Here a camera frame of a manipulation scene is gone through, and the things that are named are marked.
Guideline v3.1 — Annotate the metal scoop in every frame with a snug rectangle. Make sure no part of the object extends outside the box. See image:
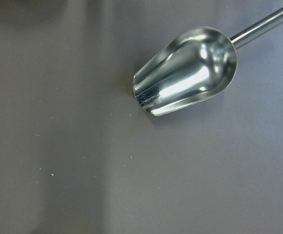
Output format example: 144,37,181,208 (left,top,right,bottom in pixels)
133,7,283,117

